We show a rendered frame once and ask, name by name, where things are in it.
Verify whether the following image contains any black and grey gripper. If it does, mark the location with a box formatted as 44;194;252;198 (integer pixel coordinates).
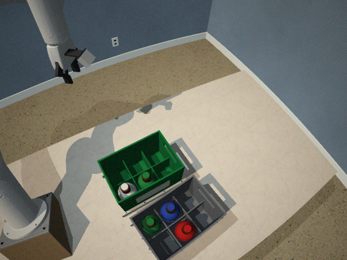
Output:
47;35;80;84

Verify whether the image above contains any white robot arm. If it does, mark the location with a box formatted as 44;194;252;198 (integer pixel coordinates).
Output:
0;0;96;239

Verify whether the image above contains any red bottle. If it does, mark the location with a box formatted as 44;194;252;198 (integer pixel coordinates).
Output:
174;220;196;242

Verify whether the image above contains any green crate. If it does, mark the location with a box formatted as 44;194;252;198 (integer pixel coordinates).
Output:
103;131;185;211

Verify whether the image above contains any grey bottle crate with dividers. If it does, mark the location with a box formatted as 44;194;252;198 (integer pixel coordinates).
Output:
133;174;226;260

